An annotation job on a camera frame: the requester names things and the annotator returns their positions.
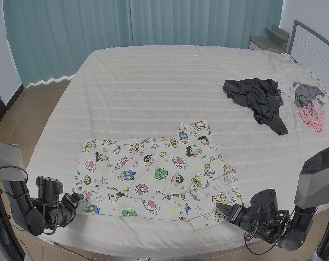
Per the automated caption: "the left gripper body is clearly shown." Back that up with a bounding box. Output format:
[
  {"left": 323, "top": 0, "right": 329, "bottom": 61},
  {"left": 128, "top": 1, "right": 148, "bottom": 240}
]
[{"left": 50, "top": 192, "right": 85, "bottom": 227}]

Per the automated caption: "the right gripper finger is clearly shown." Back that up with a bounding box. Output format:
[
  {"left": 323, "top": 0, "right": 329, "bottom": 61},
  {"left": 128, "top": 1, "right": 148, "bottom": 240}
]
[{"left": 215, "top": 202, "right": 234, "bottom": 214}]

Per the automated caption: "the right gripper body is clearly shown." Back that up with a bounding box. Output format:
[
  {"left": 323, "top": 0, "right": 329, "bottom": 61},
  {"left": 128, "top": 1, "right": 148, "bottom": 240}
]
[{"left": 226, "top": 203, "right": 257, "bottom": 229}]

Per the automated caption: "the white printed pyjama top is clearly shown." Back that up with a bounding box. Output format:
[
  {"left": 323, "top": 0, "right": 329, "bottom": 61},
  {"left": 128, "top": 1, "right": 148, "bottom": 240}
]
[{"left": 72, "top": 120, "right": 244, "bottom": 231}]

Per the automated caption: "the black garment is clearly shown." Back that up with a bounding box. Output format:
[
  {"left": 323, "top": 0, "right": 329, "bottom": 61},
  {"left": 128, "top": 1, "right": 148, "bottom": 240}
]
[{"left": 223, "top": 78, "right": 289, "bottom": 135}]

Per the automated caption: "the pink garment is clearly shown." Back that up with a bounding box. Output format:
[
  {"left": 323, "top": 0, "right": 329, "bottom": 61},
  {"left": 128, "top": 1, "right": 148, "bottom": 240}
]
[{"left": 298, "top": 102, "right": 325, "bottom": 133}]

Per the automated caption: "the grey garment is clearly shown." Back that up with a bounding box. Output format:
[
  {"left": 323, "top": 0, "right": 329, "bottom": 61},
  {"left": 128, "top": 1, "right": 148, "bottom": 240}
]
[{"left": 294, "top": 83, "right": 326, "bottom": 109}]

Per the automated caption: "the grey bedside table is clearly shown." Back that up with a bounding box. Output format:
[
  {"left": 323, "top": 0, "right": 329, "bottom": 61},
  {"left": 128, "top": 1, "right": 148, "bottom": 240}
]
[{"left": 249, "top": 24, "right": 290, "bottom": 54}]

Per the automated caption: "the blue-green curtain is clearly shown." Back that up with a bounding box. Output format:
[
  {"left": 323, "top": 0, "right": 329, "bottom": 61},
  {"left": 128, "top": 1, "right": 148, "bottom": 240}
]
[
  {"left": 2, "top": 0, "right": 132, "bottom": 88},
  {"left": 128, "top": 0, "right": 286, "bottom": 49}
]

